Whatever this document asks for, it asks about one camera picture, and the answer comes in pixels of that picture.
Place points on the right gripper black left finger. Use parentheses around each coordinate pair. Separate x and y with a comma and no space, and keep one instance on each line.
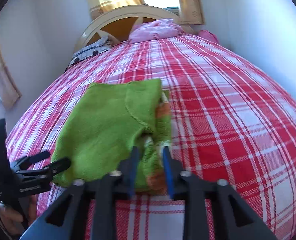
(67,217)

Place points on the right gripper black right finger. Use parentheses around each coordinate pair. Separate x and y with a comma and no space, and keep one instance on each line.
(232,217)

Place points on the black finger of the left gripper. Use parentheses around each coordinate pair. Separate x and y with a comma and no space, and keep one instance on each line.
(38,157)
(50,171)

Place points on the green striped knit sweater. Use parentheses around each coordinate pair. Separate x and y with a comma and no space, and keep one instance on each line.
(104,126)

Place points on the person's left hand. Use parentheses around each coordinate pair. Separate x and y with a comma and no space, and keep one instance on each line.
(9,217)

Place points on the red white plaid bedspread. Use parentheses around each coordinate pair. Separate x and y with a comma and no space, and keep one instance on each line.
(230,120)

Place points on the white grey patterned pillow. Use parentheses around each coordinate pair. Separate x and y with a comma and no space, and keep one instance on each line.
(100,46)

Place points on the cream wooden headboard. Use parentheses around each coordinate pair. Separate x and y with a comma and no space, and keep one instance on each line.
(119,23)

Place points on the pink crumpled pillow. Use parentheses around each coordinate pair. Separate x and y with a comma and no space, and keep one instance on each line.
(158,29)

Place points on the magenta pink cushion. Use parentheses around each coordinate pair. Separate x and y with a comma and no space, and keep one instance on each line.
(208,36)

